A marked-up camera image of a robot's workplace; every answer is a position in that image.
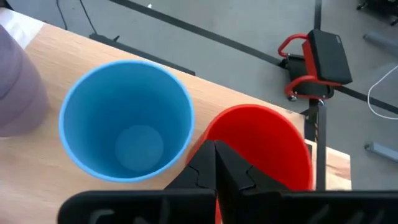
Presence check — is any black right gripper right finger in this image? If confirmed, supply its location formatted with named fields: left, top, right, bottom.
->
left=214, top=139, right=398, bottom=224

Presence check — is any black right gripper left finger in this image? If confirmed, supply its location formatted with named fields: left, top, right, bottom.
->
left=57, top=139, right=218, bottom=224

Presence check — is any red plastic mug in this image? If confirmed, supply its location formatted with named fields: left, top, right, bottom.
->
left=185, top=103, right=314, bottom=224

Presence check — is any blue plastic cup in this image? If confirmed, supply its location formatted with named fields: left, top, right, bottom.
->
left=58, top=59, right=196, bottom=184

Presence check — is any purple mug with white handle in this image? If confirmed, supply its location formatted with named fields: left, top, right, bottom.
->
left=0, top=24, right=50, bottom=138

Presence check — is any grey metal table leg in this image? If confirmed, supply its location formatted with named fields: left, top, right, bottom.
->
left=362, top=32, right=398, bottom=57
left=363, top=141, right=398, bottom=164

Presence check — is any red and black stool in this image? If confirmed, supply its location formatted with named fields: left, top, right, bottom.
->
left=277, top=29, right=354, bottom=102

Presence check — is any black metal table frame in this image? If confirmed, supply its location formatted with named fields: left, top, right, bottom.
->
left=300, top=98, right=328, bottom=191

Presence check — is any white cable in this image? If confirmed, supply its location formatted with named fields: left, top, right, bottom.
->
left=367, top=64, right=398, bottom=121

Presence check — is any long black floor cable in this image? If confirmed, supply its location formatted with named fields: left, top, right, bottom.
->
left=78, top=0, right=98, bottom=35

